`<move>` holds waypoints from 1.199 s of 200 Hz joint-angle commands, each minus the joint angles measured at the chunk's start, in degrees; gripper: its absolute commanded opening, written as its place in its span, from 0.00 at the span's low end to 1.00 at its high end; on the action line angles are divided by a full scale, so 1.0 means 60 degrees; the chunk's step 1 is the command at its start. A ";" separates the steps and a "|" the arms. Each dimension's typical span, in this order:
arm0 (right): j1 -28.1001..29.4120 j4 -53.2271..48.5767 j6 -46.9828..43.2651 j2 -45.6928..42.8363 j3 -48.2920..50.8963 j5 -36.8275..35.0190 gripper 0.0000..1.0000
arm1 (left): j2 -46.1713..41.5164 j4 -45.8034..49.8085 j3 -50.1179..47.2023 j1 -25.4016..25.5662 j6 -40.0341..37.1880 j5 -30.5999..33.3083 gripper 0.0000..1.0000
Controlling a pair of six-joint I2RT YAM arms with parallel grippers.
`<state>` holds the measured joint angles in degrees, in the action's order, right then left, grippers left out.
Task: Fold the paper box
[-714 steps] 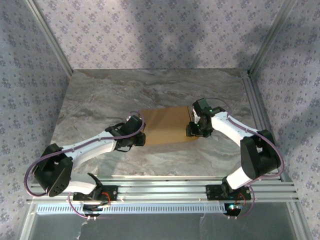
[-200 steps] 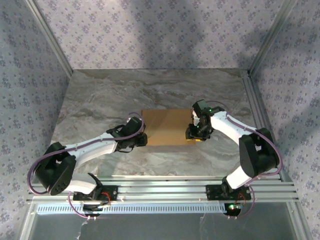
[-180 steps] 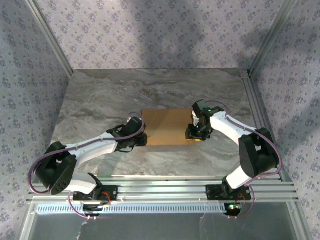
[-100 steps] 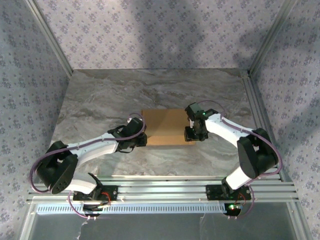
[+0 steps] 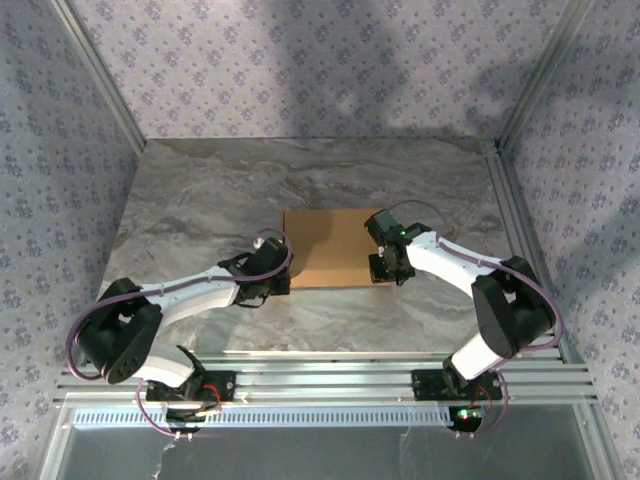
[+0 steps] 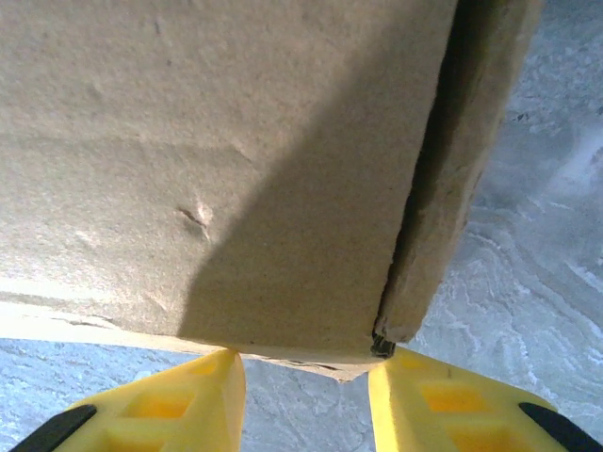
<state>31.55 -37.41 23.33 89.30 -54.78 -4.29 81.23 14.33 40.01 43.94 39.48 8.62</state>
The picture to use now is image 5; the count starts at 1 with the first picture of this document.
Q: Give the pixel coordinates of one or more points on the brown cardboard paper box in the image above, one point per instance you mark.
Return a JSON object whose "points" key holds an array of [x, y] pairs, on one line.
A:
{"points": [[330, 250]]}

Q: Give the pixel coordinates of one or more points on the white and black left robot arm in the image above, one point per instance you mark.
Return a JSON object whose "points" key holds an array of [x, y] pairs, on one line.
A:
{"points": [[195, 295]]}

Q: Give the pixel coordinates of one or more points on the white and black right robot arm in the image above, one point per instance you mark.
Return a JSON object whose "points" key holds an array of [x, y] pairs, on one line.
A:
{"points": [[445, 260]]}

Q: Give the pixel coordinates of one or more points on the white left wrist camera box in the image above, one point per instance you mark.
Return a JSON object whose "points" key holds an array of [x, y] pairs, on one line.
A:
{"points": [[258, 242]]}

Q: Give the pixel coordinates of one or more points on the aluminium side rail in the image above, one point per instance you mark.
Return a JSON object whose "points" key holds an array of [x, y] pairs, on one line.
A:
{"points": [[510, 210]]}

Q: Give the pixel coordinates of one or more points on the aluminium mounting rail beam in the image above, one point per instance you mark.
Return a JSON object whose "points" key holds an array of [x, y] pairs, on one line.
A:
{"points": [[320, 380]]}

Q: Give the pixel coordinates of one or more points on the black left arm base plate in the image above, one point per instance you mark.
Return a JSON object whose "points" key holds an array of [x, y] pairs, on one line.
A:
{"points": [[225, 386]]}

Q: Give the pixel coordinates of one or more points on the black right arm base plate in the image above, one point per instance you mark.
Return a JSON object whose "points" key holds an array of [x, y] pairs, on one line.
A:
{"points": [[425, 385]]}

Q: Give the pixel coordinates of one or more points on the aluminium corner post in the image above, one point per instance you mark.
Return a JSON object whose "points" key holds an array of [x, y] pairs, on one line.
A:
{"points": [[545, 75], [100, 80]]}

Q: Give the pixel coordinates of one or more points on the aluminium frame bar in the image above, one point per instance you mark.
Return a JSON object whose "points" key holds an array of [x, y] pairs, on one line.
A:
{"points": [[600, 445], [55, 445]]}

